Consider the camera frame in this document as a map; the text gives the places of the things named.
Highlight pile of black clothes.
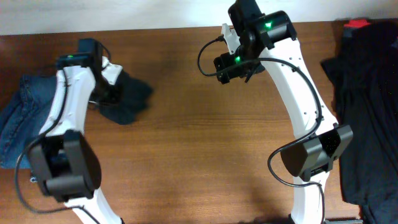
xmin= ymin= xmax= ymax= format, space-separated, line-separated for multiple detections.
xmin=321 ymin=21 xmax=397 ymax=223

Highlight black t-shirt with white logo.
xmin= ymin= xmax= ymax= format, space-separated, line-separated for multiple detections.
xmin=99 ymin=70 xmax=153 ymax=125

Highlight black left camera cable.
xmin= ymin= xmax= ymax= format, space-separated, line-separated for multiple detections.
xmin=14 ymin=40 xmax=113 ymax=224

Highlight red object at corner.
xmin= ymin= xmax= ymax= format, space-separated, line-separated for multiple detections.
xmin=343 ymin=19 xmax=371 ymax=29

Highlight folded blue denim jeans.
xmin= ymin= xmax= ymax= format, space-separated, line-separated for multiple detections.
xmin=1 ymin=75 xmax=57 ymax=169

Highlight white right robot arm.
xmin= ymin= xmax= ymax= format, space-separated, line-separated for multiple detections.
xmin=214 ymin=1 xmax=353 ymax=223

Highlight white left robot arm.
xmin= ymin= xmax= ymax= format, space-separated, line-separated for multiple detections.
xmin=22 ymin=39 xmax=123 ymax=223

